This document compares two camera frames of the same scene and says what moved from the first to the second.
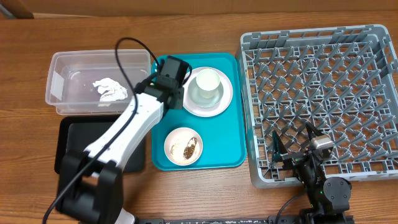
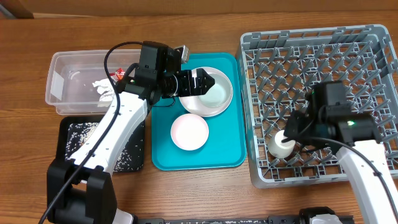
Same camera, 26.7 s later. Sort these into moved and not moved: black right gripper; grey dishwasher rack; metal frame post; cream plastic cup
Moved: cream plastic cup; black right gripper
Not moved: metal frame post; grey dishwasher rack
